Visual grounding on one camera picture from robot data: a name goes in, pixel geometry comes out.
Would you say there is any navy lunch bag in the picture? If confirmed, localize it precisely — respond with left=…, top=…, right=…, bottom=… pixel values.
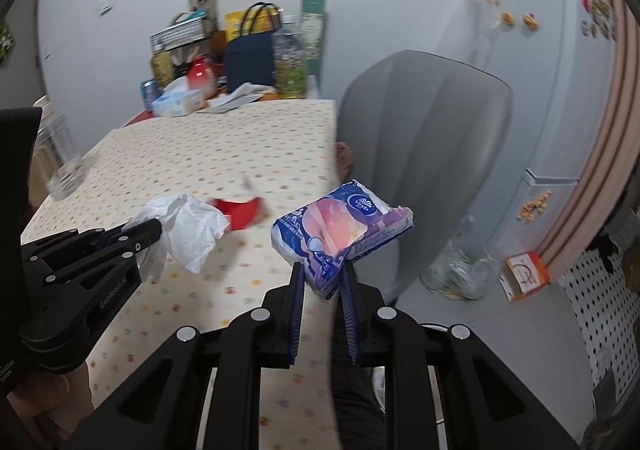
left=224, top=2, right=282, bottom=93

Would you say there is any glass jar with pickles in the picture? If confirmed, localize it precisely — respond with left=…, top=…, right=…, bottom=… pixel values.
left=150, top=48, right=175, bottom=90

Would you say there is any white tissue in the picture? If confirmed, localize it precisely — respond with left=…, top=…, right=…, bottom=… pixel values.
left=127, top=193, right=229, bottom=282

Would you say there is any blue tissue box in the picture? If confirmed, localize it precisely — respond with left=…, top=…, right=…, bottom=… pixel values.
left=150, top=77, right=206, bottom=117

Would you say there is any green box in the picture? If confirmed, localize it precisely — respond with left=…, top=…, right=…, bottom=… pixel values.
left=299, top=0, right=327, bottom=78

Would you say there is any person's bare foot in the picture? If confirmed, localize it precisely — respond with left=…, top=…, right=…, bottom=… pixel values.
left=335, top=141, right=355, bottom=183

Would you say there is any red white bottle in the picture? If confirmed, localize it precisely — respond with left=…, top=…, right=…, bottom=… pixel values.
left=186, top=56, right=217, bottom=99

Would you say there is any person's left hand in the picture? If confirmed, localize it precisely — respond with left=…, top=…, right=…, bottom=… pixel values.
left=6, top=362, right=94, bottom=449

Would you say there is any large clear water jug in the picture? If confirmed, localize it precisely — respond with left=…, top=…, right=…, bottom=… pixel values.
left=34, top=95, right=88, bottom=201

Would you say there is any blue pink tissue pack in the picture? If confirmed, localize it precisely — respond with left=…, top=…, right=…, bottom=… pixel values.
left=270, top=179, right=413, bottom=300

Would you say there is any blue soda can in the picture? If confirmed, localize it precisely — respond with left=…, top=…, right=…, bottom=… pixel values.
left=140, top=79, right=162, bottom=110

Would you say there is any clear plastic trash bag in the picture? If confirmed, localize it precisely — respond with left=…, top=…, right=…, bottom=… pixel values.
left=420, top=215, right=501, bottom=301

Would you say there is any floral cream tablecloth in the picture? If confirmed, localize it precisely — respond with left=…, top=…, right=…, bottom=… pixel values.
left=19, top=98, right=381, bottom=450

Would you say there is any white refrigerator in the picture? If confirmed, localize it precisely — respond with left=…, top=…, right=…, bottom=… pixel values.
left=436, top=0, right=616, bottom=259

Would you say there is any white cloth on table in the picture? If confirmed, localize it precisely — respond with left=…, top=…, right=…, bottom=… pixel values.
left=200, top=82, right=276, bottom=113

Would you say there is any red torn packet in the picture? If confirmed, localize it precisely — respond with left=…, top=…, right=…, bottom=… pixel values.
left=210, top=175, right=262, bottom=231

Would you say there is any clear bottle with yellow liquid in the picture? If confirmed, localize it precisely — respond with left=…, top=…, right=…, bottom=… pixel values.
left=272, top=15, right=307, bottom=99

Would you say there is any yellow snack bag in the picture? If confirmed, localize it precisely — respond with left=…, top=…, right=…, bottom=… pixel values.
left=224, top=8, right=271, bottom=42

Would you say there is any grey padded chair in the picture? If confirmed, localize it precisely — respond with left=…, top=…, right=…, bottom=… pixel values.
left=336, top=50, right=513, bottom=302

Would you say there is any orange white cardboard box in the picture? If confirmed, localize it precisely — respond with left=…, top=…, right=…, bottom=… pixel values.
left=499, top=252, right=550, bottom=303

